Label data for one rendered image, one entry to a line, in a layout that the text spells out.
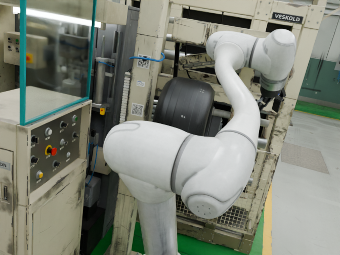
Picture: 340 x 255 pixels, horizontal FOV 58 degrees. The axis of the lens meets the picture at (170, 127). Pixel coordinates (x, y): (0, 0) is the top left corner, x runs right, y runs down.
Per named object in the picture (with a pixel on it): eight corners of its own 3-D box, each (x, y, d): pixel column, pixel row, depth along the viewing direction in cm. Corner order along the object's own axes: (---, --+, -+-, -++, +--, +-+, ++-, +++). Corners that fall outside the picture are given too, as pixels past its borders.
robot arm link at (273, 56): (294, 65, 106) (256, 56, 111) (304, 27, 94) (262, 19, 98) (286, 86, 101) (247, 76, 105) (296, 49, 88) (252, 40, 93)
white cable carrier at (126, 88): (116, 145, 196) (125, 72, 180) (119, 142, 200) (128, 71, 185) (123, 146, 195) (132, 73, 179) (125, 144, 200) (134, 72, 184)
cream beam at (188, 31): (170, 40, 193) (174, 16, 189) (178, 39, 217) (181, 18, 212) (267, 58, 183) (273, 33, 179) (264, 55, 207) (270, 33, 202)
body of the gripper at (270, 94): (271, 72, 113) (268, 89, 121) (255, 83, 111) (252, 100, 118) (288, 82, 109) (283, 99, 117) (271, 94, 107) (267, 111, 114)
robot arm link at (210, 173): (261, 133, 62) (200, 117, 67) (235, 199, 50) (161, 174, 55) (254, 176, 70) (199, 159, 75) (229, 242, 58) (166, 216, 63)
